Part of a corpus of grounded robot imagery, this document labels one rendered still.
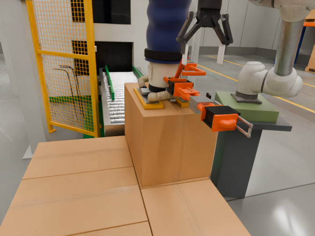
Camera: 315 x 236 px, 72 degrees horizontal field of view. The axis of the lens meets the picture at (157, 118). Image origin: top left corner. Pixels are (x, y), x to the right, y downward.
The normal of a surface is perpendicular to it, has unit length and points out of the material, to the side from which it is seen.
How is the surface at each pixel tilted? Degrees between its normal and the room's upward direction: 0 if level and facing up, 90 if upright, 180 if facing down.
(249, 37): 90
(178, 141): 90
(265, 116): 90
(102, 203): 0
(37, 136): 90
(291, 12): 132
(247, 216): 0
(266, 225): 0
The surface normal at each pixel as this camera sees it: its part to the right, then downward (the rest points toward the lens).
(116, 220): 0.04, -0.92
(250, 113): -0.06, 0.40
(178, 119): 0.28, 0.40
